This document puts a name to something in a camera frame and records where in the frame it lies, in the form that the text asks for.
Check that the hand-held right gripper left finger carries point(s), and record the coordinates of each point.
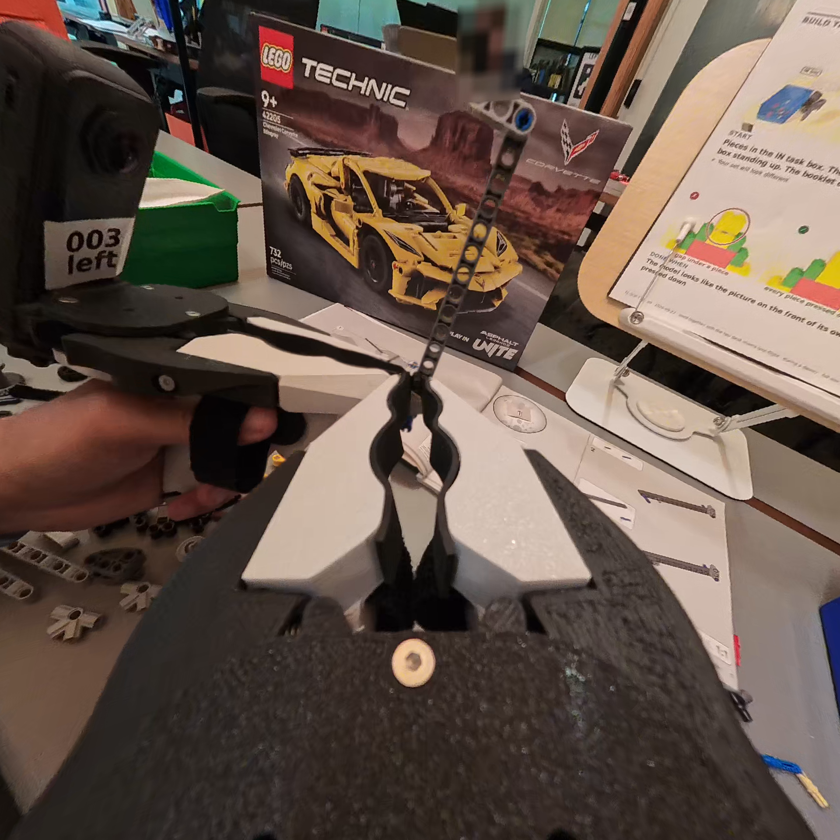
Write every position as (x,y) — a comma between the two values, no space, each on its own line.
(308,518)

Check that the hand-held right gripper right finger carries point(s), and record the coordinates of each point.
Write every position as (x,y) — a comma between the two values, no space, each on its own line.
(518,518)

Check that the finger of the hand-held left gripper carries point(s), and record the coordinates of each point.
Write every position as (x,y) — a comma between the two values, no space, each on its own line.
(315,387)
(289,326)

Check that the long grey lego beam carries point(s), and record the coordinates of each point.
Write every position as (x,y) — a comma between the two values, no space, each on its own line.
(476,249)

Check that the light grey lego connector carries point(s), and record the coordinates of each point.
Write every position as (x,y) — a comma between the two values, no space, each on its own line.
(502,113)

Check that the pile of small lego pieces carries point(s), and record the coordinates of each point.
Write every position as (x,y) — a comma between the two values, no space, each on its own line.
(787,768)

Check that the lego instruction booklet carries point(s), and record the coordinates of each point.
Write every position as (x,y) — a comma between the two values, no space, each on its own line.
(558,446)

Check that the grey lego wheel hub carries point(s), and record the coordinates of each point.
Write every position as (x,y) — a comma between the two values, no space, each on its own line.
(189,548)

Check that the pile of black lego pieces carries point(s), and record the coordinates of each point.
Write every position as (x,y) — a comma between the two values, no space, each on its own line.
(157,525)

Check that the grey cross lego piece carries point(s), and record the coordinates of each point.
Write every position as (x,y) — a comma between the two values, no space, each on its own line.
(72,622)
(139,595)

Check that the lego set box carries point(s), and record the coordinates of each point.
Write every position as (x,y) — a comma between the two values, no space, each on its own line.
(394,164)

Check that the light grey lego liftarm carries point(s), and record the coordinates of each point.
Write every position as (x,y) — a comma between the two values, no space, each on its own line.
(46,561)

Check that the small grey lego beam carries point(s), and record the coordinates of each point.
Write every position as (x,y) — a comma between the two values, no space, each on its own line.
(16,585)

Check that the person's left hand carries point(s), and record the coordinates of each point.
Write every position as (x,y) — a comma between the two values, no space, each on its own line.
(98,453)

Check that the green plastic bin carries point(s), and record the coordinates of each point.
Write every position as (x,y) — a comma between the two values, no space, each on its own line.
(184,243)

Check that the red felt bag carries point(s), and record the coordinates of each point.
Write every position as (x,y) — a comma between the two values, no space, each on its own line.
(33,13)

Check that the black metal pole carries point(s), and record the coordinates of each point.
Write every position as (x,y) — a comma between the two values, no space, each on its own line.
(187,65)

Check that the dark office chair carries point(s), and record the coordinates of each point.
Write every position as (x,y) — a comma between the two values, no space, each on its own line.
(226,118)

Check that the wooden book stand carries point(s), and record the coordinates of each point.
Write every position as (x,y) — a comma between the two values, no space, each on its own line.
(630,229)

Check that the blue plastic bin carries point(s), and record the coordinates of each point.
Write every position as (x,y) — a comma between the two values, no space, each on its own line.
(832,656)

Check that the printed instruction sheet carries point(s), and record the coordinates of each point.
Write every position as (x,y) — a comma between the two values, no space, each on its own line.
(754,197)

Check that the dark grey lego frame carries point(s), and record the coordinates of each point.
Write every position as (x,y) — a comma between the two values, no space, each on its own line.
(115,564)

